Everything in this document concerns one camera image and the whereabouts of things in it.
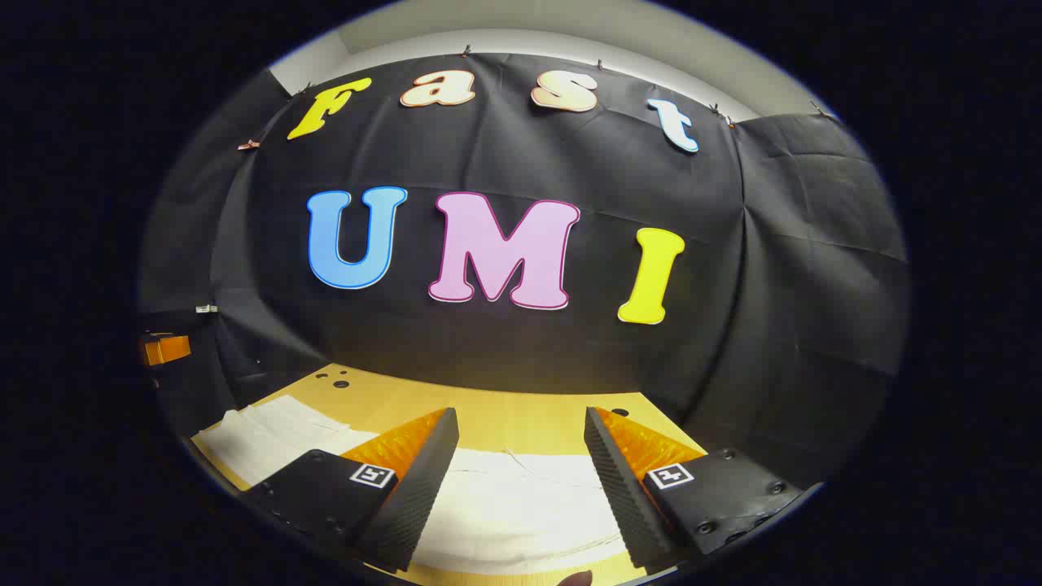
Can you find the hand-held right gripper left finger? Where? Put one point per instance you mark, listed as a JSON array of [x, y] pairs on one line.
[[423, 488]]

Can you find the black backdrop cloth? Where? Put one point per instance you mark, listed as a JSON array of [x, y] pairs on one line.
[[505, 163]]

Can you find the small orange backdrop clip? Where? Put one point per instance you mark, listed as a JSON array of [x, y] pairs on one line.
[[248, 145]]

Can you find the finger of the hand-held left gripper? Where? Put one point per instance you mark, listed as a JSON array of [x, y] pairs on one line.
[[167, 349]]

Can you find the white jeans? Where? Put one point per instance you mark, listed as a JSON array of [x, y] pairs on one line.
[[505, 505]]

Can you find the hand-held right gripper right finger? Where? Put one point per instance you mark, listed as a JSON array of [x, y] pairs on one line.
[[623, 488]]

